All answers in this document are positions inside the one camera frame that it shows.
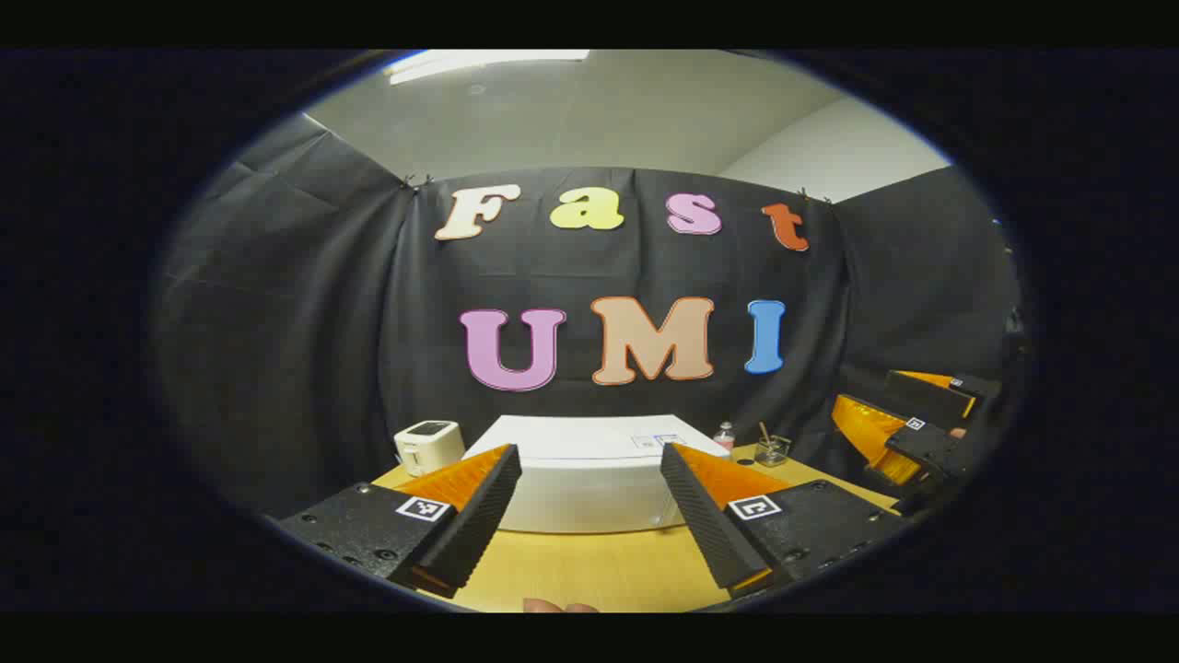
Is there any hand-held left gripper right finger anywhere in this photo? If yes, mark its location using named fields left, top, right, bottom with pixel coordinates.
left=660, top=442, right=911, bottom=592

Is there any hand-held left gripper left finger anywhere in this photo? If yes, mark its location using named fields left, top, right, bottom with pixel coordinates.
left=276, top=444, right=523, bottom=599

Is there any white microwave oven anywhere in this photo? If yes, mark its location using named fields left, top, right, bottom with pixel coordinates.
left=463, top=414, right=731, bottom=535

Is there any white toaster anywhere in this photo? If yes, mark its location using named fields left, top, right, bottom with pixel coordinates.
left=394, top=420, right=466, bottom=477

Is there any ceiling light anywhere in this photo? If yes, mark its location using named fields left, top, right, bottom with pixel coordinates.
left=385, top=50, right=590, bottom=86

